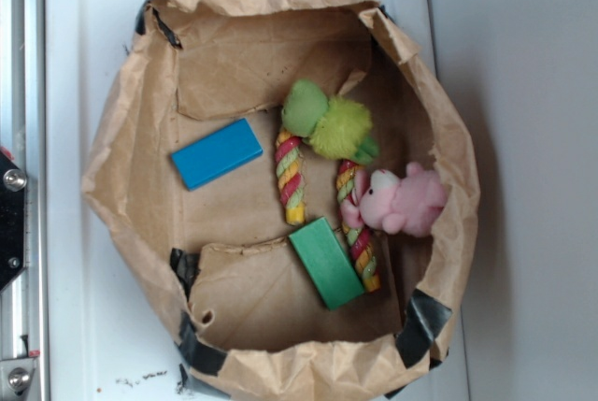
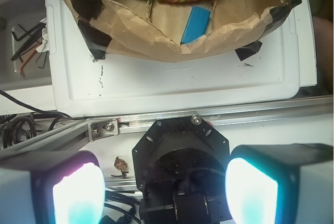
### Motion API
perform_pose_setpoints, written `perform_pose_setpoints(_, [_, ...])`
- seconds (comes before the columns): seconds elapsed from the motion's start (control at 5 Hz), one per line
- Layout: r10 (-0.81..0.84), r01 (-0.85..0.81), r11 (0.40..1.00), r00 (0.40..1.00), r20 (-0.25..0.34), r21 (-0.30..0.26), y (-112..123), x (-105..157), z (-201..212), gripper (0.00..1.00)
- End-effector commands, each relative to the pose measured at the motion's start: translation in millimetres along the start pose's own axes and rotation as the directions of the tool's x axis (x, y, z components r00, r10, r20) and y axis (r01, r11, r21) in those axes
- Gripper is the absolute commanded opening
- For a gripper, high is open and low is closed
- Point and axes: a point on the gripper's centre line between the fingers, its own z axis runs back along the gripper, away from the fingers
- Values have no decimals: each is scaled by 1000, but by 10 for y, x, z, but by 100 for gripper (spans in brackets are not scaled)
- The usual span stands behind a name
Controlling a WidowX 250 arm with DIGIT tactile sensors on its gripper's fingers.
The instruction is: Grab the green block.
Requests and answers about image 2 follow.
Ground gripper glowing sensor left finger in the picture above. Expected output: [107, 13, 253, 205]
[1, 150, 105, 223]

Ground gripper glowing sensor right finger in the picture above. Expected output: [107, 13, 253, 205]
[225, 143, 333, 223]

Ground blue wooden block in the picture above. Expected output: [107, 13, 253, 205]
[180, 6, 211, 44]

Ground set of hex keys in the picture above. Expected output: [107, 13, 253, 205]
[10, 22, 46, 78]

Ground brown paper bag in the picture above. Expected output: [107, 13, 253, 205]
[63, 0, 302, 63]

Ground aluminium extrusion rail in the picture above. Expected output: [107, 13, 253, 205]
[1, 96, 333, 158]

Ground black cables on floor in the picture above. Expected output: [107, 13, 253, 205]
[0, 89, 87, 150]

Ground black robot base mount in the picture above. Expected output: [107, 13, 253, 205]
[132, 116, 231, 223]

